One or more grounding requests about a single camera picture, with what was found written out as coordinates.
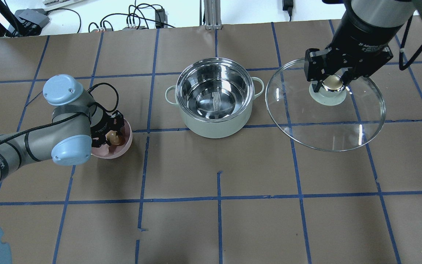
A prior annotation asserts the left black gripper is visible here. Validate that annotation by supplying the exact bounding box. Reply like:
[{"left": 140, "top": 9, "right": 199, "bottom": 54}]
[{"left": 90, "top": 110, "right": 125, "bottom": 147}]

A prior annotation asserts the pink plastic bowl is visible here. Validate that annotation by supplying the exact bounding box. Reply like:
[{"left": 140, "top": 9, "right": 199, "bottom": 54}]
[{"left": 91, "top": 119, "right": 133, "bottom": 159}]

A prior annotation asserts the aluminium frame post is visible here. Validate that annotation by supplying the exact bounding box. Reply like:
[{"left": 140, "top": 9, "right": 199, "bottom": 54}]
[{"left": 203, "top": 0, "right": 222, "bottom": 30}]

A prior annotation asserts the brown egg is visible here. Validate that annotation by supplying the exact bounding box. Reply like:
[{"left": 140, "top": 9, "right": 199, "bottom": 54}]
[{"left": 107, "top": 131, "right": 125, "bottom": 146}]

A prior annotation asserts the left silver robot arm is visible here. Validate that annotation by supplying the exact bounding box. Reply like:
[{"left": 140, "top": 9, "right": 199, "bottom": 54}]
[{"left": 0, "top": 74, "right": 126, "bottom": 184}]

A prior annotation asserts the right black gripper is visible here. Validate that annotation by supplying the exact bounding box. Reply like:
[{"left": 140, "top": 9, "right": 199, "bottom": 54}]
[{"left": 304, "top": 46, "right": 393, "bottom": 92}]

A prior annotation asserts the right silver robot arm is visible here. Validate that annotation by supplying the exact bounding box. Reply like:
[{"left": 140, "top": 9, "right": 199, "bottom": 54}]
[{"left": 304, "top": 0, "right": 422, "bottom": 92}]

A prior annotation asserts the glass pot lid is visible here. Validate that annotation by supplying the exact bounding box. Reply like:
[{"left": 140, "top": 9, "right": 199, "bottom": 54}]
[{"left": 264, "top": 58, "right": 386, "bottom": 152}]

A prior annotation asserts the pale green steel pot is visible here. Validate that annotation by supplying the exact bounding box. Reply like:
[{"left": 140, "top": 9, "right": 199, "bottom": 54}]
[{"left": 164, "top": 57, "right": 265, "bottom": 139}]

